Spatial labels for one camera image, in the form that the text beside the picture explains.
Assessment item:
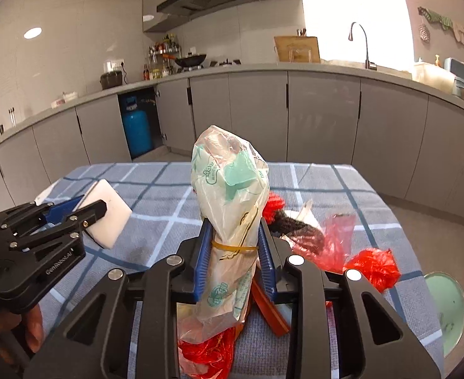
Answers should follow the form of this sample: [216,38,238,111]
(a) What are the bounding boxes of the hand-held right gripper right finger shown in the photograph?
[257,221,442,379]

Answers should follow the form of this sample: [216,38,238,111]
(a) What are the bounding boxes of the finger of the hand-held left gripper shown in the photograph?
[0,198,84,233]
[0,199,108,313]

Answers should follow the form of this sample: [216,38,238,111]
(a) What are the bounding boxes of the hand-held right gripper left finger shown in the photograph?
[22,219,213,379]

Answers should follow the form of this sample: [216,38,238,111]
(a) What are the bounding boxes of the white foam block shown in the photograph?
[34,179,132,250]

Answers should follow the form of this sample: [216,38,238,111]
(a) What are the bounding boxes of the yellow rubber band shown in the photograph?
[211,241,258,252]

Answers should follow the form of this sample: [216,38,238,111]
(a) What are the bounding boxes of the black mesh net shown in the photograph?
[269,209,326,260]

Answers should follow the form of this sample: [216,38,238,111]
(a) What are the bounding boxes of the red foam net sleeve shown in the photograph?
[263,192,286,224]

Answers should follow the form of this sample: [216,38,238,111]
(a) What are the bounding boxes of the clear plastic wrapper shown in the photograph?
[294,201,316,226]

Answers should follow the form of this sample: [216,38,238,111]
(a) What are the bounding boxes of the red translucent plastic bag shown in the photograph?
[291,213,361,274]

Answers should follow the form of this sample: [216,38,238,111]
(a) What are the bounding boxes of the clear green-printed plastic bag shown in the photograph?
[177,125,271,346]

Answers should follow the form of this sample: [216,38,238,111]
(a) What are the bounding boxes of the red net ball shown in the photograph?
[344,248,401,293]

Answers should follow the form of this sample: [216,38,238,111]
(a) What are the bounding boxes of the mint green basin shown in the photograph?
[423,272,464,358]

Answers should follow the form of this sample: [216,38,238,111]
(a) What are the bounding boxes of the person's left hand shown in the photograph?
[26,306,44,354]

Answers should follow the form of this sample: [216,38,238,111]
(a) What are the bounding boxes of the blue plaid tablecloth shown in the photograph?
[30,162,446,379]

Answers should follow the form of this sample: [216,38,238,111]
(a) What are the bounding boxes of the blue gas cylinder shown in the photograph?
[121,95,154,158]

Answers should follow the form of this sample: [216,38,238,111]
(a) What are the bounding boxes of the small white box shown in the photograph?
[51,92,78,108]

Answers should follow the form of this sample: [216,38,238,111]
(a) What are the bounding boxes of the grey kitchen base cabinets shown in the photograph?
[0,62,464,247]

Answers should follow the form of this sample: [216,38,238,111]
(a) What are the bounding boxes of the metal spice rack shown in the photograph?
[143,33,182,81]

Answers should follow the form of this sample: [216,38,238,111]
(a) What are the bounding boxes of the black wok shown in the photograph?
[174,53,208,69]

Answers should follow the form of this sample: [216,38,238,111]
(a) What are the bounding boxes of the gas stove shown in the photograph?
[177,59,243,73]

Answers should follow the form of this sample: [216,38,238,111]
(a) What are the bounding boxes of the cardboard box on counter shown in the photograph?
[274,35,321,64]

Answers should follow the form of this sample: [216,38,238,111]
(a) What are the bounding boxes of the steel kitchen faucet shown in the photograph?
[348,22,378,71]

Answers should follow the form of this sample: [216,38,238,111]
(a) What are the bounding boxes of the white plastic container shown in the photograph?
[413,59,456,94]

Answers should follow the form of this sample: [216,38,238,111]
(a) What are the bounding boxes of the bright window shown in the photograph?
[285,0,415,64]

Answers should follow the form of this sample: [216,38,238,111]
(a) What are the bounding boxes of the green checked hanging cloth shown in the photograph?
[418,7,454,31]

